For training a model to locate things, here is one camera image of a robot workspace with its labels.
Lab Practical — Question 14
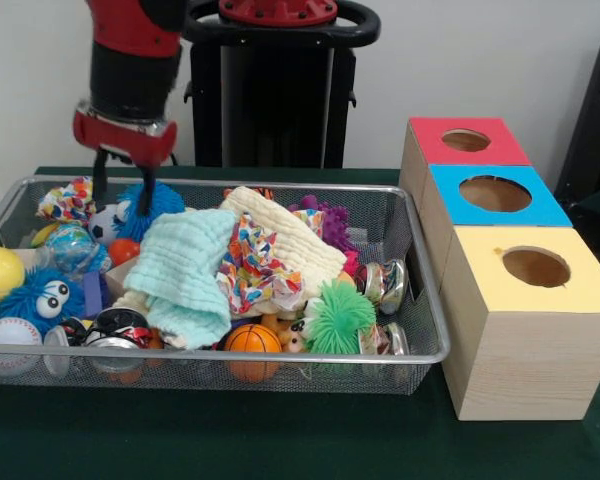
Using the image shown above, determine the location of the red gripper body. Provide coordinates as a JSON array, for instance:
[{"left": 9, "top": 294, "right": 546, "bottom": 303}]
[{"left": 72, "top": 102, "right": 179, "bottom": 172}]

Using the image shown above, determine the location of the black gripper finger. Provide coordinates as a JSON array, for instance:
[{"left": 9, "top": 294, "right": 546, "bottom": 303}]
[
  {"left": 137, "top": 167, "right": 157, "bottom": 217},
  {"left": 92, "top": 148, "right": 110, "bottom": 207}
]

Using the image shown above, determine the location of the multicolour dotted fabric scrap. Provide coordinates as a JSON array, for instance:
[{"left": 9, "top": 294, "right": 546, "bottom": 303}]
[{"left": 35, "top": 175, "right": 97, "bottom": 224}]

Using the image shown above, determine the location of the mint waffle cloth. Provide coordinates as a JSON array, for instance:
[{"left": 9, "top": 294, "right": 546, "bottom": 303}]
[{"left": 123, "top": 208, "right": 239, "bottom": 351}]

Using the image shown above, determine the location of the multicolour patterned fabric bow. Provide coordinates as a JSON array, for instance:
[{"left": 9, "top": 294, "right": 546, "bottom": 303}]
[{"left": 214, "top": 212, "right": 304, "bottom": 314}]

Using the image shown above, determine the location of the yellow plastic ball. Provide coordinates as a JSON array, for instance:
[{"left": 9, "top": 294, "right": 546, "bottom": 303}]
[{"left": 0, "top": 246, "right": 26, "bottom": 304}]

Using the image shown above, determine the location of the shallow mesh bin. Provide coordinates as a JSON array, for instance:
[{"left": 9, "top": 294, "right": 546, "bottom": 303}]
[{"left": 0, "top": 177, "right": 454, "bottom": 396}]

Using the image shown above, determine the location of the wooden box with three holes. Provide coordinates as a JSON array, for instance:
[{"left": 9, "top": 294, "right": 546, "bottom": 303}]
[{"left": 398, "top": 116, "right": 600, "bottom": 422}]

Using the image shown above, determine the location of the small blue spiky ball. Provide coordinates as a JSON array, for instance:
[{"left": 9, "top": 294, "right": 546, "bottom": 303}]
[{"left": 114, "top": 182, "right": 186, "bottom": 241}]

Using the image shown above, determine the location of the small soccer ball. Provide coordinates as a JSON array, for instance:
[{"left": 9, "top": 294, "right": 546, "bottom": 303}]
[{"left": 87, "top": 203, "right": 131, "bottom": 246}]

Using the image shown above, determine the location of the blue spiky ball with eyes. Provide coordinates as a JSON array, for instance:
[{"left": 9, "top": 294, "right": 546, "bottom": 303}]
[{"left": 0, "top": 267, "right": 86, "bottom": 335}]

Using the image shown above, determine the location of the cream waffle cloth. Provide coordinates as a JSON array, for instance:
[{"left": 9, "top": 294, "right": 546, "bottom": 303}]
[{"left": 112, "top": 185, "right": 349, "bottom": 321}]

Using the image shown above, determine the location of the orange toy basketball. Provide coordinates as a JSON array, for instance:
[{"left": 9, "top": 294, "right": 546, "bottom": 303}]
[{"left": 224, "top": 323, "right": 284, "bottom": 384}]

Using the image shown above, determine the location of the white toy baseball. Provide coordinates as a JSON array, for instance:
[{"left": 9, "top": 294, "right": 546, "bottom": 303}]
[{"left": 0, "top": 317, "right": 44, "bottom": 376}]

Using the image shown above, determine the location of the green spiky ball toy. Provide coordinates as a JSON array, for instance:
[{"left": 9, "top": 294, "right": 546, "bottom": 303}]
[{"left": 304, "top": 279, "right": 380, "bottom": 356}]

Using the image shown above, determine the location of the dark green tablecloth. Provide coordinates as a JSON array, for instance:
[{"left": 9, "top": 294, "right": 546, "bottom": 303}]
[{"left": 0, "top": 164, "right": 600, "bottom": 480}]

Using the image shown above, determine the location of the black upright panel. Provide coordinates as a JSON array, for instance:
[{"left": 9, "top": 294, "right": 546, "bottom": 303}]
[{"left": 553, "top": 32, "right": 600, "bottom": 201}]

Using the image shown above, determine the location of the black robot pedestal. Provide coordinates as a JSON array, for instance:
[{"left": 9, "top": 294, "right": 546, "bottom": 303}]
[{"left": 182, "top": 0, "right": 381, "bottom": 170}]

